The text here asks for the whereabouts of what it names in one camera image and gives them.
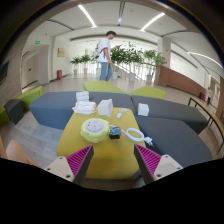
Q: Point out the ceiling light strips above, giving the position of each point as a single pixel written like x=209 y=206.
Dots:
x=86 y=15

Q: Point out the dark grey stool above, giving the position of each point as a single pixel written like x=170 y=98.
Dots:
x=14 y=111

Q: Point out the grey sofa module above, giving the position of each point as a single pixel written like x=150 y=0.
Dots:
x=50 y=108
x=176 y=141
x=176 y=111

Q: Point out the black charger with blue label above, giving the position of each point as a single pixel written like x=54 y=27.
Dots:
x=115 y=132

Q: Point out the red bin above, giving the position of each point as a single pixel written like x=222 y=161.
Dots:
x=59 y=74

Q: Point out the framed wall picture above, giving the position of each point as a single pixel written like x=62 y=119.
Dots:
x=61 y=52

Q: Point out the dark wall screen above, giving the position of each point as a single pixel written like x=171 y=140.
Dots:
x=4 y=71

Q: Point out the round yellow-white power strip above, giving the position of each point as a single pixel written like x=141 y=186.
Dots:
x=95 y=131

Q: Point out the green exit sign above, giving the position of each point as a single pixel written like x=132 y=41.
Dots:
x=38 y=42

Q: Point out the row of potted plants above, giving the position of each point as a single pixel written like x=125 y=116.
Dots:
x=133 y=56

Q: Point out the green bench seat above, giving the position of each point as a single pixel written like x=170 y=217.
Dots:
x=31 y=96

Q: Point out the white remote control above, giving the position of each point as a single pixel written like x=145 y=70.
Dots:
x=121 y=113

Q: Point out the person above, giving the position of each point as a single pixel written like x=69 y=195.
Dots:
x=105 y=53

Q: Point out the stack of white tissue packs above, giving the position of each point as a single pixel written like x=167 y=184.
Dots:
x=82 y=96

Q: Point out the large white box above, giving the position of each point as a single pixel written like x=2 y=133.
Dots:
x=104 y=107

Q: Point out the green sofa module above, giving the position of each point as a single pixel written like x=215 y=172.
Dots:
x=101 y=87
x=148 y=92

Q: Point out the small white cube box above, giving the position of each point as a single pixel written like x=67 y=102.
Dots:
x=143 y=109

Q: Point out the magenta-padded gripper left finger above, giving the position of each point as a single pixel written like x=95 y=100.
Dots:
x=80 y=159

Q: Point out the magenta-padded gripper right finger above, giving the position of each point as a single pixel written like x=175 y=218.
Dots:
x=148 y=159

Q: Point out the pack of wet wipes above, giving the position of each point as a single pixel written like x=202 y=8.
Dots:
x=84 y=108

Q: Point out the wooden bench with black frame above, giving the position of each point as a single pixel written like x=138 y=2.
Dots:
x=205 y=111

